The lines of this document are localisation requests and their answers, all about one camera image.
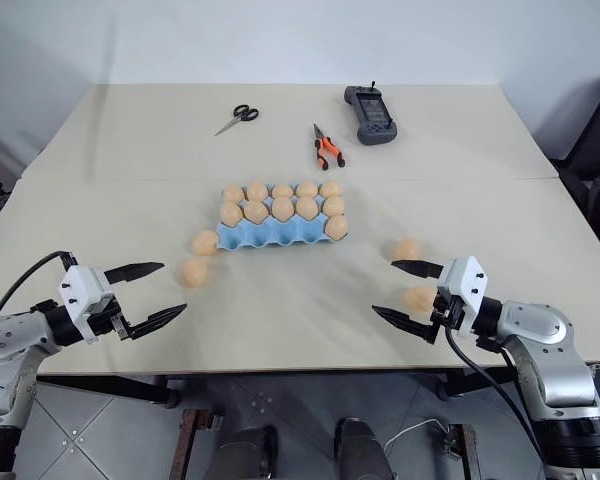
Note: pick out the orange black pliers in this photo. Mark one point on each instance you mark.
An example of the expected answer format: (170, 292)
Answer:
(325, 147)

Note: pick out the black table frame bar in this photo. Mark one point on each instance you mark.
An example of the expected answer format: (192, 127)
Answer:
(130, 390)
(485, 380)

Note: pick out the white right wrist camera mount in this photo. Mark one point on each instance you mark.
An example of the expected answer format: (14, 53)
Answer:
(462, 282)

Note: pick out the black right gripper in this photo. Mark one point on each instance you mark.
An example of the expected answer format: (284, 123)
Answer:
(447, 311)

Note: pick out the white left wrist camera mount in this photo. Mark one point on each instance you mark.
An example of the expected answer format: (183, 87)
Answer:
(82, 287)

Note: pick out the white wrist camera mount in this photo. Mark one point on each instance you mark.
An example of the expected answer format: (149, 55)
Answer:
(82, 287)
(462, 282)

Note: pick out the beige egg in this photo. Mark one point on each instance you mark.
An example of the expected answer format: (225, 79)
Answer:
(232, 193)
(205, 243)
(230, 214)
(334, 205)
(419, 299)
(408, 248)
(256, 190)
(330, 189)
(307, 189)
(255, 212)
(306, 207)
(337, 227)
(281, 209)
(282, 191)
(196, 272)

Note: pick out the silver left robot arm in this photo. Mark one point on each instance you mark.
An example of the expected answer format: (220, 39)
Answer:
(10, 341)

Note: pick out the grey handheld remote controller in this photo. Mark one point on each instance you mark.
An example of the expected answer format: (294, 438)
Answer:
(372, 112)

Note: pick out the dark chair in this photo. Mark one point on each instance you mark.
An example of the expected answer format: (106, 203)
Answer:
(595, 145)

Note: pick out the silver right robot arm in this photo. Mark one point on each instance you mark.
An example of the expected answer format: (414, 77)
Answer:
(535, 322)

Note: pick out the blue egg tray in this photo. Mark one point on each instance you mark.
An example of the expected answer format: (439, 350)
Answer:
(272, 235)

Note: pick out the rusty metal stand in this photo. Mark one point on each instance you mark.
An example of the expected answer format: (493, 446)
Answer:
(192, 440)
(467, 450)

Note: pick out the dark rounded shape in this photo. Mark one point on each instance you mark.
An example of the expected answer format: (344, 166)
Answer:
(247, 452)
(362, 450)

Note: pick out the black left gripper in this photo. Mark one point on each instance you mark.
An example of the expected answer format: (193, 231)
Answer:
(105, 320)

